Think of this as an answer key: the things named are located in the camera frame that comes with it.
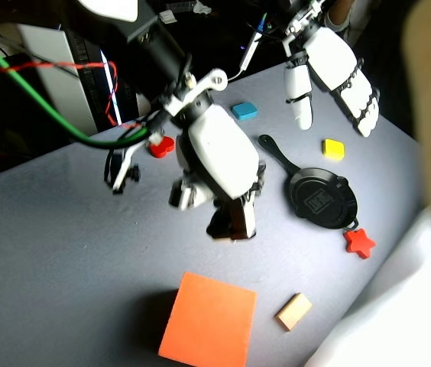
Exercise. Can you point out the yellow rounded block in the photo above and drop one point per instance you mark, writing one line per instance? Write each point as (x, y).
(334, 149)

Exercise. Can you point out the red star block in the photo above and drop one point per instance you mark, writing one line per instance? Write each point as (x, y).
(358, 242)

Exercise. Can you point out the white crumpled cloth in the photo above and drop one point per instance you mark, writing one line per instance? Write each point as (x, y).
(202, 7)

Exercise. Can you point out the small white box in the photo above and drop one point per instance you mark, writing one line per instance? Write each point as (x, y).
(166, 17)

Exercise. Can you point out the black cast iron skillet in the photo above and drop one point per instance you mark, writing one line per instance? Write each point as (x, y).
(322, 199)

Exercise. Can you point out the white fabric backdrop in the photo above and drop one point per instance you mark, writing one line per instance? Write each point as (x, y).
(391, 306)

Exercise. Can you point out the large orange block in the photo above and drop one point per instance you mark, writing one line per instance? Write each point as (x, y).
(209, 325)

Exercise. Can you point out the grey table cloth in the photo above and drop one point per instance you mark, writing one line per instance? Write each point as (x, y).
(66, 267)

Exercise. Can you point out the black wrist camera white bracket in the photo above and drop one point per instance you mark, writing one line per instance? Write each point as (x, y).
(122, 174)

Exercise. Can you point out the red heart block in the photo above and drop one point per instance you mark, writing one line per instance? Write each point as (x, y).
(164, 147)

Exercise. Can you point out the white column with black strips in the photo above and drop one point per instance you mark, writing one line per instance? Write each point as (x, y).
(59, 76)

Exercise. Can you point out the blue rounded block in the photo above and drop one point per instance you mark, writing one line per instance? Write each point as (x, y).
(245, 111)

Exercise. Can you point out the beige wooden block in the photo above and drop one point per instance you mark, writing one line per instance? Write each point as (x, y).
(293, 311)

